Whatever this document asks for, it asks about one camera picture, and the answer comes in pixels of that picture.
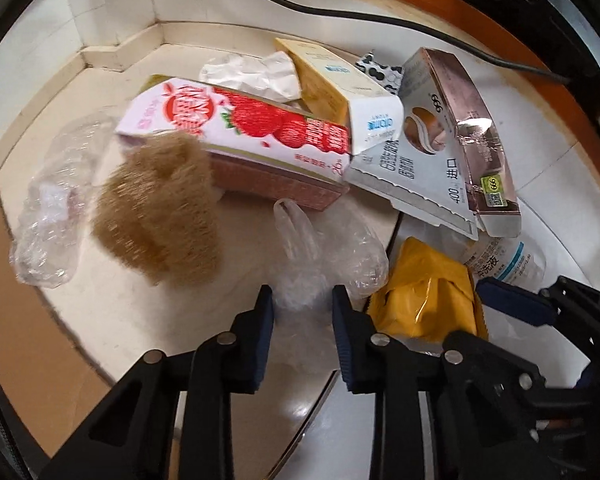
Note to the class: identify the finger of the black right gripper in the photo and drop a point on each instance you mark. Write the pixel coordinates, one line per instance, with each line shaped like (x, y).
(492, 359)
(516, 302)

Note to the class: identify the rose gold white box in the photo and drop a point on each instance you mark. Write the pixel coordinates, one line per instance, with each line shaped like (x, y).
(448, 166)

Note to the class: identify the crushed clear plastic bottle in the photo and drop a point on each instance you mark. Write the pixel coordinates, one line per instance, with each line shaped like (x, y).
(46, 246)

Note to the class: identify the brown cardboard sheet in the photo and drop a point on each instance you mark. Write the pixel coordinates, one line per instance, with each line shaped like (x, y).
(46, 379)

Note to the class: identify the clear plastic bag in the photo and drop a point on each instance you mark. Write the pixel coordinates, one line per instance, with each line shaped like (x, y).
(332, 247)

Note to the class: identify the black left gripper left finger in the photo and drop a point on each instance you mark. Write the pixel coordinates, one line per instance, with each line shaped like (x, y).
(229, 362)

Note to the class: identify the black white patterned wrapper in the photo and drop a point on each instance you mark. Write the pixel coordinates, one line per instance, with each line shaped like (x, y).
(388, 77)

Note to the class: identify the brown scrubbing brush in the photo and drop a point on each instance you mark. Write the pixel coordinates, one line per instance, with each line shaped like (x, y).
(156, 213)

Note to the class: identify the yellow foil wrapper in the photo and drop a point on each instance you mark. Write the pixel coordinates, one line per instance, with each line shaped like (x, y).
(428, 296)

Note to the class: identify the yellow white carton box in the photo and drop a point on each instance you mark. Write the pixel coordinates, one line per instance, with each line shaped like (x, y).
(335, 90)

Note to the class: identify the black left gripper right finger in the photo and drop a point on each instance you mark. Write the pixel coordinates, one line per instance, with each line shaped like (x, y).
(375, 363)

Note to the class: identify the crumpled white tissue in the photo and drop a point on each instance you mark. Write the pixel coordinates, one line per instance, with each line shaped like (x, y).
(274, 77)

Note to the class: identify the clear bottle with label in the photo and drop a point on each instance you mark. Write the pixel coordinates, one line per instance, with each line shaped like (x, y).
(515, 261)

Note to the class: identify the pink strawberry milk carton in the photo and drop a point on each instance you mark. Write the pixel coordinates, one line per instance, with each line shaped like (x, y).
(256, 146)

